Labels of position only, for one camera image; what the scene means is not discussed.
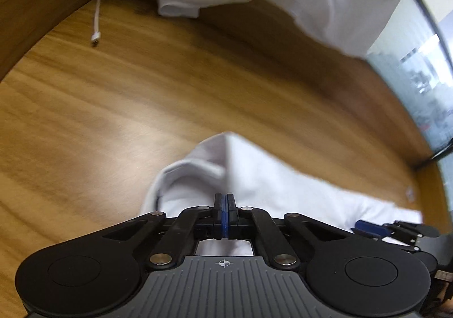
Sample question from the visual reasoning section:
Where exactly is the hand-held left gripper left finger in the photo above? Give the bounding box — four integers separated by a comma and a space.
102, 193, 226, 268

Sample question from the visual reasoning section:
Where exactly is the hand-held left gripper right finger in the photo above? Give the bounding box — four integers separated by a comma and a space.
225, 193, 350, 269

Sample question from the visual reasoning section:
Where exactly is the frosted striped glass partition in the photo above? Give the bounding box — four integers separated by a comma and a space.
366, 0, 453, 160

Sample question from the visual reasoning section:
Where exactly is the white collared shirt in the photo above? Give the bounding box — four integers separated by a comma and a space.
140, 132, 424, 257

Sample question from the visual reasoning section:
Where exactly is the black partition post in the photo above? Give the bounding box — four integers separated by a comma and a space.
413, 146, 453, 169

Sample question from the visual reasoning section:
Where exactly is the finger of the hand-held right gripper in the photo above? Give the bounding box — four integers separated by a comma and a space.
352, 219, 440, 241
382, 235, 422, 253

